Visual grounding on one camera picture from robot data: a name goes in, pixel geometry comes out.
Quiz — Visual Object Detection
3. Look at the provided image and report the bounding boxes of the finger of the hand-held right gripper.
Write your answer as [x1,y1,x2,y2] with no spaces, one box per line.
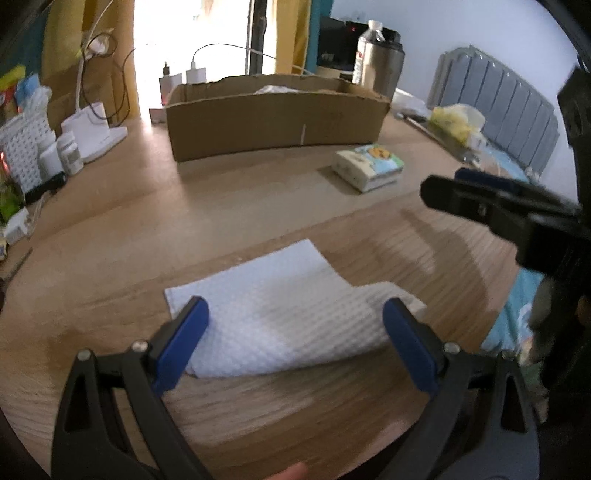
[420,174,583,241]
[454,167,575,206]

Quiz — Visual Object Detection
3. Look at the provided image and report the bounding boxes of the brown cardboard box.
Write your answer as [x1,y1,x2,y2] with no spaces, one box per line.
[165,74,391,162]

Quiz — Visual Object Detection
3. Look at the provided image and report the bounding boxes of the yellow curtain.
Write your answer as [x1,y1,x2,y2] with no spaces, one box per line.
[274,0,311,75]
[41,0,140,121]

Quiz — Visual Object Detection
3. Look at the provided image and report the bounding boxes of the cartoon print tissue packet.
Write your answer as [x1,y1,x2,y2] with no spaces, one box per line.
[332,143,405,193]

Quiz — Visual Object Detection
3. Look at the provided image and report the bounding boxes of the white perforated basket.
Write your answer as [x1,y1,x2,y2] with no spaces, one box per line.
[0,110,57,193]

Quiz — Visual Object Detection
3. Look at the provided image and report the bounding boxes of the green packaged paper cups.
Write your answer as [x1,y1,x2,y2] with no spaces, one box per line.
[0,152,27,223]

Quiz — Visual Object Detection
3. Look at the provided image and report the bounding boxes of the black roller tool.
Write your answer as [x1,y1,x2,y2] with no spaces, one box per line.
[25,171,66,204]

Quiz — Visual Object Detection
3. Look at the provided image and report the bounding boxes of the white medicine bottle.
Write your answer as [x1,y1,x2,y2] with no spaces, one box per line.
[37,143,64,179]
[56,131,85,176]

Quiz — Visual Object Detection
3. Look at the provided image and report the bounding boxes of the black monitor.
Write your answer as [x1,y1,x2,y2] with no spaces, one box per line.
[318,16,371,66]

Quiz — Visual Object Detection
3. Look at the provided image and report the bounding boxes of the teal curtain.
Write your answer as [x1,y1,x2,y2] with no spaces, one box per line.
[0,0,52,86]
[307,0,334,71]

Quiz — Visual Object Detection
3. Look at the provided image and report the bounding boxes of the steel tumbler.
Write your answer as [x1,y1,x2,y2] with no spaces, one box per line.
[358,39,406,100]

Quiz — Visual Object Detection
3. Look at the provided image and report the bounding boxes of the white towel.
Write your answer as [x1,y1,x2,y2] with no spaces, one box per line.
[253,84,302,96]

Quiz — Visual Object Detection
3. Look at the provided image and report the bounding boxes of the clear water bottle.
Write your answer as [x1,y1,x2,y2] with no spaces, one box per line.
[353,20,387,86]

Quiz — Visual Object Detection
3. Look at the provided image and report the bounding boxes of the white plug adapter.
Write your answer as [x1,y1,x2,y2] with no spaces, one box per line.
[4,207,31,246]

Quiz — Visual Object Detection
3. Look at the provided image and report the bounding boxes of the person's left hand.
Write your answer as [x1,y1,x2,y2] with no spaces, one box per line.
[271,462,310,480]

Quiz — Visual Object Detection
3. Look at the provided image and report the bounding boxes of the white textured cloth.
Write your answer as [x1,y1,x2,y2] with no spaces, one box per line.
[164,238,428,380]

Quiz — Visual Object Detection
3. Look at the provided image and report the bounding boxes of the blue printed bedsheet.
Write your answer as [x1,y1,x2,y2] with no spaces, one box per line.
[479,147,556,366]

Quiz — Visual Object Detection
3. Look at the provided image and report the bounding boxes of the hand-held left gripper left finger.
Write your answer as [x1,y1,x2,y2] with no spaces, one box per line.
[51,296,211,480]

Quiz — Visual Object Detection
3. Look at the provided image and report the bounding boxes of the yellow tissue pack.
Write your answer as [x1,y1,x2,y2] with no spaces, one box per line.
[429,103,488,149]

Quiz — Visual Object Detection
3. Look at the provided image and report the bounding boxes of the white desk lamp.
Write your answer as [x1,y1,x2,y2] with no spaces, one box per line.
[61,0,129,164]

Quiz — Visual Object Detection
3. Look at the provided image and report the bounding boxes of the long charging cable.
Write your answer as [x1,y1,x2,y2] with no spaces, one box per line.
[191,43,315,77]

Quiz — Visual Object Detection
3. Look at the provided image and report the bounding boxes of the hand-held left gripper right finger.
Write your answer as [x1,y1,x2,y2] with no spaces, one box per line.
[381,297,542,480]

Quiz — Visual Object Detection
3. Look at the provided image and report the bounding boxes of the blue mask package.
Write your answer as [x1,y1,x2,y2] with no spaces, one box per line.
[16,73,52,112]

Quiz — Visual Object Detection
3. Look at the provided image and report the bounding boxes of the white charger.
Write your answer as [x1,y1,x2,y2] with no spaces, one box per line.
[159,62,184,107]

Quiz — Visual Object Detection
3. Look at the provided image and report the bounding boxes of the clear plastic food container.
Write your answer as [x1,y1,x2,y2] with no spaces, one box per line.
[392,88,428,114]

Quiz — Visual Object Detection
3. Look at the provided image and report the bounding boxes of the black charger cable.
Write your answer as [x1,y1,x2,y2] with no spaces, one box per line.
[107,36,134,128]

